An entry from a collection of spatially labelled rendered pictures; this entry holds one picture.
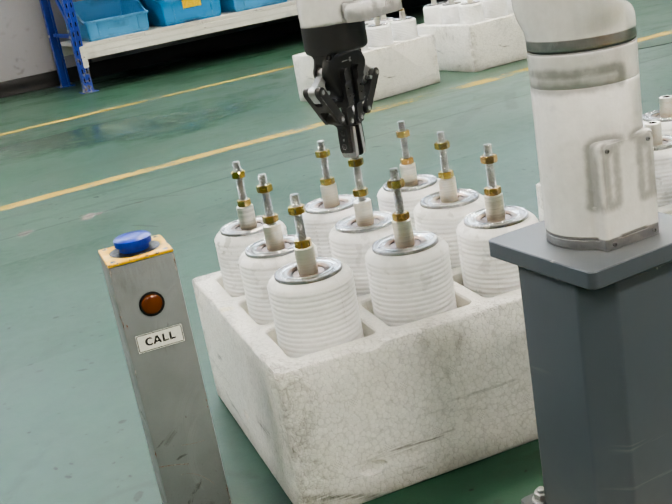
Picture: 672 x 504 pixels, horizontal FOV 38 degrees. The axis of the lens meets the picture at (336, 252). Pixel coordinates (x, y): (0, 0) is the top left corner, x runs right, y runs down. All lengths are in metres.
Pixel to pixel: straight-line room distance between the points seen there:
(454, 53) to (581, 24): 3.14
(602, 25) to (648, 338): 0.27
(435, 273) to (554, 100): 0.31
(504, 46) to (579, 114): 3.13
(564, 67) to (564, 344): 0.25
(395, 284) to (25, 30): 5.31
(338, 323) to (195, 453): 0.22
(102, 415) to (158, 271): 0.47
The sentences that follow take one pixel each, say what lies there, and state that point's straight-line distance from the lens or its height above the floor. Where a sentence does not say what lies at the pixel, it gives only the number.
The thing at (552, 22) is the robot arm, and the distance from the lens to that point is 0.84.
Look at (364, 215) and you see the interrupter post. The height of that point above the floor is 0.26.
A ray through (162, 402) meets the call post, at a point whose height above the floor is 0.15.
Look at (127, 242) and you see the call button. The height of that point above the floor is 0.33.
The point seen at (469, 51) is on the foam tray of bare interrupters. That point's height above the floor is 0.08.
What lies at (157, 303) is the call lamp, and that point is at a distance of 1.05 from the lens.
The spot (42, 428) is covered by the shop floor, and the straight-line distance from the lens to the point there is 1.49.
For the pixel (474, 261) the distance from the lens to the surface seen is 1.14.
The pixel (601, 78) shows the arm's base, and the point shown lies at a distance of 0.85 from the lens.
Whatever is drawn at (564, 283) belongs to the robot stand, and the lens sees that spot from 0.88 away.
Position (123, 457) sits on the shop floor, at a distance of 1.34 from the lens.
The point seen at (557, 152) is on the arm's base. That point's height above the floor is 0.39.
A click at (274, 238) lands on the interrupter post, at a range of 1.17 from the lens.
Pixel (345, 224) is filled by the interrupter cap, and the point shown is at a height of 0.25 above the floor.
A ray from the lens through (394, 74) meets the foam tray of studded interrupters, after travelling 3.64.
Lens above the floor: 0.60
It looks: 18 degrees down
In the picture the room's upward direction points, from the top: 10 degrees counter-clockwise
